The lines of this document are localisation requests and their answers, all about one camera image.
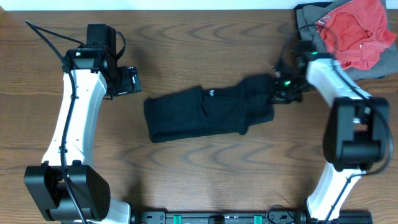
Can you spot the black t-shirt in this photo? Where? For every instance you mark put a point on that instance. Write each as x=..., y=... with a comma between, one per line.
x=197, y=112

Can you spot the folded grey garment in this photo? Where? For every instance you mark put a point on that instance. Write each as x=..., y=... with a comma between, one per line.
x=386, y=66

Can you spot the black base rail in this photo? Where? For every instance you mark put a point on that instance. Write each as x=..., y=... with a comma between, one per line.
x=273, y=217

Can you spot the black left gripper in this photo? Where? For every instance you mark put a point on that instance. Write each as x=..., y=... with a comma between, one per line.
x=131, y=80

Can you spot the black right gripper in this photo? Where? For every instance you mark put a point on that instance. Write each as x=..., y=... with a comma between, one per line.
x=278, y=98

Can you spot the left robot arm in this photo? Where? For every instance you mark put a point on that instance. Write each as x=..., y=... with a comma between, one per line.
x=65, y=186

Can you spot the crumpled red shirt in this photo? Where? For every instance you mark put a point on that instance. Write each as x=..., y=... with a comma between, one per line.
x=356, y=33

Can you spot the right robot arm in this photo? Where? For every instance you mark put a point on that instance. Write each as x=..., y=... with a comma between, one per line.
x=357, y=141

